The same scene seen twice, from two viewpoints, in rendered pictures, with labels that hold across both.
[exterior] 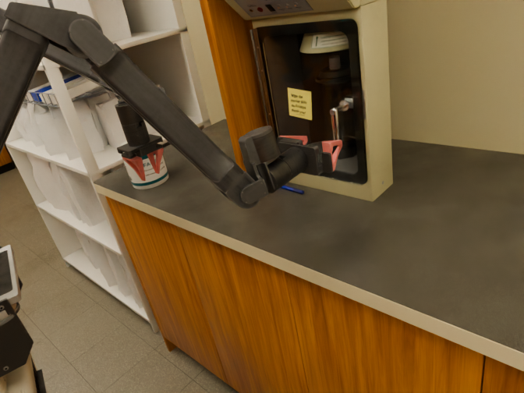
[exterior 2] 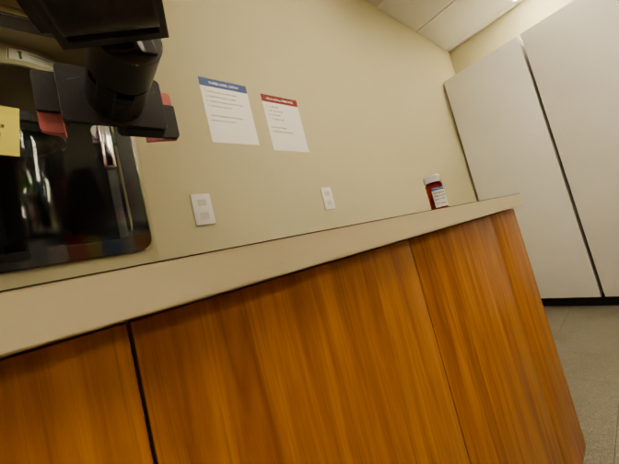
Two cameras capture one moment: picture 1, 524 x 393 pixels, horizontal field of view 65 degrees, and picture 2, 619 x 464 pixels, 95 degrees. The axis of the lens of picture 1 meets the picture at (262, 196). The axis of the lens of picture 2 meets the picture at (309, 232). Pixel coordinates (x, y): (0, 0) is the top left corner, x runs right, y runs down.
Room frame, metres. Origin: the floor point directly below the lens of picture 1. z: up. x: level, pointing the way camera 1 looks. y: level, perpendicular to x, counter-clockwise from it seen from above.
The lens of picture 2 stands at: (0.63, 0.22, 0.92)
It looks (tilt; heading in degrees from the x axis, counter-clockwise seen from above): 4 degrees up; 272
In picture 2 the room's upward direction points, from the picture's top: 14 degrees counter-clockwise
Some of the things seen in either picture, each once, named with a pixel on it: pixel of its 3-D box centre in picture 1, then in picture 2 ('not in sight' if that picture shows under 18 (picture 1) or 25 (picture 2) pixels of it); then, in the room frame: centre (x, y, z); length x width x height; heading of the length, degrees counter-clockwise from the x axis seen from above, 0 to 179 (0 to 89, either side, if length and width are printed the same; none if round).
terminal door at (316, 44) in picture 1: (309, 106); (11, 133); (1.03, -0.17, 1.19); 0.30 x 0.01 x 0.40; 42
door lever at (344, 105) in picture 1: (339, 122); (104, 145); (0.93, -0.22, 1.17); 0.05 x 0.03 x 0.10; 132
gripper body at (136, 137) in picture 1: (136, 135); not in sight; (1.03, 0.28, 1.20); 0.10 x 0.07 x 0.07; 132
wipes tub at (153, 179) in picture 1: (144, 161); not in sight; (1.36, 0.37, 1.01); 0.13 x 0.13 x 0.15
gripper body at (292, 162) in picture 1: (292, 162); (117, 88); (0.81, -0.08, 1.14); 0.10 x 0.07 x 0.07; 42
